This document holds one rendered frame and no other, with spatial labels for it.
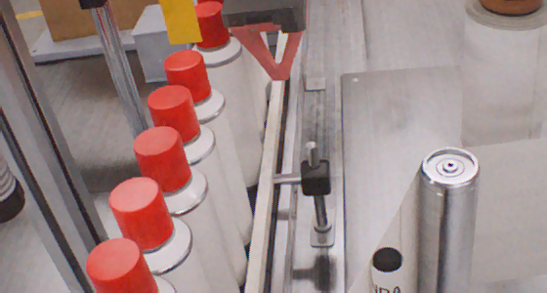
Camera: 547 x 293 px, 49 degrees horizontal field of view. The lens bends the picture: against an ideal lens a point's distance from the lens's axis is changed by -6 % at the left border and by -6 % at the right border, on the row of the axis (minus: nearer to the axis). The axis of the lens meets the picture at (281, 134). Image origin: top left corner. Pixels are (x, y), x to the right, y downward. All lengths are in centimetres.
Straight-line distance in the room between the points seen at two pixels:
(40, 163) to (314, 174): 26
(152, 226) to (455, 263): 20
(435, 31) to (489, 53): 46
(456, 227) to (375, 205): 24
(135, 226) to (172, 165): 6
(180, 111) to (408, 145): 33
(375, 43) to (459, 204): 63
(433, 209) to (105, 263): 20
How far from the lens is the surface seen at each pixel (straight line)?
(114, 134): 91
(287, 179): 64
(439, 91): 79
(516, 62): 57
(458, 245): 42
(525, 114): 61
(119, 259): 35
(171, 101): 46
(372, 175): 67
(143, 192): 38
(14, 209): 42
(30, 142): 53
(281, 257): 60
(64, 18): 117
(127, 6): 113
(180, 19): 56
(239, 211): 58
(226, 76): 59
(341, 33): 104
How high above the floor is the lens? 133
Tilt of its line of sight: 37 degrees down
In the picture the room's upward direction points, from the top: 10 degrees counter-clockwise
